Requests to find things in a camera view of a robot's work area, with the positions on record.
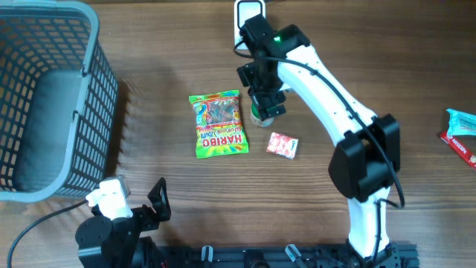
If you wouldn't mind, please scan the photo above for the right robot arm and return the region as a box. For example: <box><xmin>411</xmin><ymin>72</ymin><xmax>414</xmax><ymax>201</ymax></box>
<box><xmin>237</xmin><ymin>14</ymin><xmax>405</xmax><ymax>265</ymax></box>

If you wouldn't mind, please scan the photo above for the red Nescafe coffee stick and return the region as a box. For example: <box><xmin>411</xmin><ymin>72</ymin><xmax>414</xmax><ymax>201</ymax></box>
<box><xmin>440</xmin><ymin>132</ymin><xmax>476</xmax><ymax>170</ymax></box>

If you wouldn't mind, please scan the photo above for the Haribo gummy candy bag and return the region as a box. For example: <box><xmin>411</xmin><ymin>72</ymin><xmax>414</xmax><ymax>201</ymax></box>
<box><xmin>189</xmin><ymin>90</ymin><xmax>249</xmax><ymax>159</ymax></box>

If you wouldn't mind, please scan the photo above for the green lid jar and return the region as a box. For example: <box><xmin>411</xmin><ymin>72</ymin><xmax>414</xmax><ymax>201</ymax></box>
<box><xmin>250</xmin><ymin>104</ymin><xmax>274</xmax><ymax>128</ymax></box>

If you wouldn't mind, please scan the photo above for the grey plastic shopping basket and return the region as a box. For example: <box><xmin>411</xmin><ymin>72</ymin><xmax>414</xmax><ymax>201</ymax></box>
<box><xmin>1</xmin><ymin>1</ymin><xmax>118</xmax><ymax>202</ymax></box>

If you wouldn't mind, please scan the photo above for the white barcode scanner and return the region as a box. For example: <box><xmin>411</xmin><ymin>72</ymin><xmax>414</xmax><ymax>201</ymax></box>
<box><xmin>234</xmin><ymin>0</ymin><xmax>266</xmax><ymax>45</ymax></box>

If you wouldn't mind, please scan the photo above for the small red snack box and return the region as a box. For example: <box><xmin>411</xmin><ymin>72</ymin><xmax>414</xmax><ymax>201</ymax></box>
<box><xmin>266</xmin><ymin>132</ymin><xmax>298</xmax><ymax>159</ymax></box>

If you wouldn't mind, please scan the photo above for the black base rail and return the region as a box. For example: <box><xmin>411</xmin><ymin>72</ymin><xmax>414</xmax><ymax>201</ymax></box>
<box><xmin>150</xmin><ymin>243</ymin><xmax>420</xmax><ymax>268</ymax></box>

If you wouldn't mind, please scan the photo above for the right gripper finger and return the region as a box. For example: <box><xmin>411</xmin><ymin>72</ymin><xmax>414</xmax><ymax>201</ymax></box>
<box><xmin>250</xmin><ymin>95</ymin><xmax>268</xmax><ymax>120</ymax></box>
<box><xmin>263</xmin><ymin>92</ymin><xmax>286</xmax><ymax>118</ymax></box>

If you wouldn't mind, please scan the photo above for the left black camera cable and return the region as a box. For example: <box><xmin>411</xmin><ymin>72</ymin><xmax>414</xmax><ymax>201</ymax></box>
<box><xmin>6</xmin><ymin>200</ymin><xmax>90</xmax><ymax>268</ymax></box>

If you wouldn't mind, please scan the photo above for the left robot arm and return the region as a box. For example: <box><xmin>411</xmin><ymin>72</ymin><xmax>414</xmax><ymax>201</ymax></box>
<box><xmin>75</xmin><ymin>176</ymin><xmax>171</xmax><ymax>268</ymax></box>

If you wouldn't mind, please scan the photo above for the light blue tissue pack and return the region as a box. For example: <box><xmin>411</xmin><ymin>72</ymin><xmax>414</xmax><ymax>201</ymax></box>
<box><xmin>446</xmin><ymin>109</ymin><xmax>476</xmax><ymax>136</ymax></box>

